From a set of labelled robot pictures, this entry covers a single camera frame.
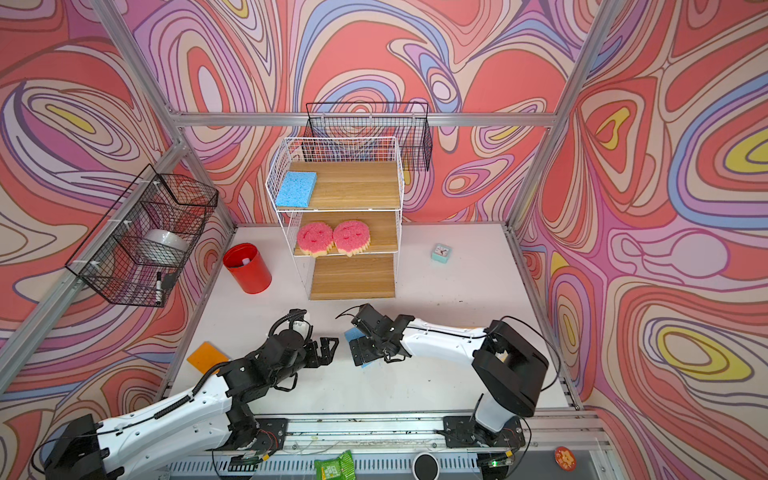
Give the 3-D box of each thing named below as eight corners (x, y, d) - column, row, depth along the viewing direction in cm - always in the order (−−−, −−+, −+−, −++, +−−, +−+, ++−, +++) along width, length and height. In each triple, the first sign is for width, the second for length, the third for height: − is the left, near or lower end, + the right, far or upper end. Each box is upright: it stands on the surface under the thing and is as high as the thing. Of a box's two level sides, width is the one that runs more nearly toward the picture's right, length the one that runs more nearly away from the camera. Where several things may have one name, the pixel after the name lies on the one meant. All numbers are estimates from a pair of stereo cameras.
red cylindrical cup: (238, 294, 102) (218, 268, 91) (247, 269, 109) (230, 242, 97) (267, 294, 102) (251, 268, 91) (274, 269, 109) (261, 242, 97)
